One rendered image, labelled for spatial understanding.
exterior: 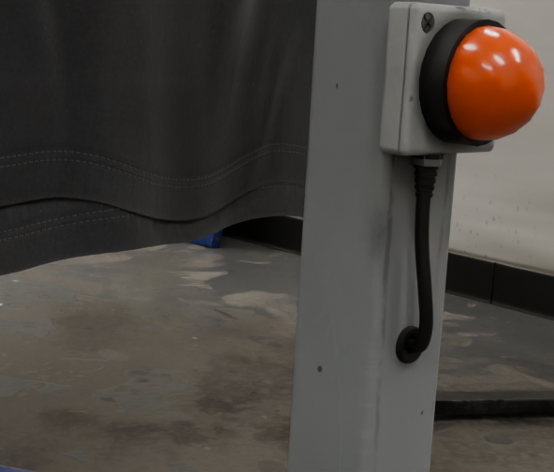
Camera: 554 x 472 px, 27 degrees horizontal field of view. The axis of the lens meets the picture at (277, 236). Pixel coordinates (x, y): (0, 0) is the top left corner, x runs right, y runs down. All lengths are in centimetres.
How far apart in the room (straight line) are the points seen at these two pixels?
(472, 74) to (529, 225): 260
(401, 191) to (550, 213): 253
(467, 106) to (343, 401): 12
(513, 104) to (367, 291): 8
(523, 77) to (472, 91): 2
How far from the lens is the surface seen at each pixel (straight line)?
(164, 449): 189
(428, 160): 40
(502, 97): 38
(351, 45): 41
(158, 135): 70
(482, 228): 305
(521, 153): 297
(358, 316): 41
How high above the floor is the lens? 66
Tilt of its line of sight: 10 degrees down
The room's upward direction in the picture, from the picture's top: 3 degrees clockwise
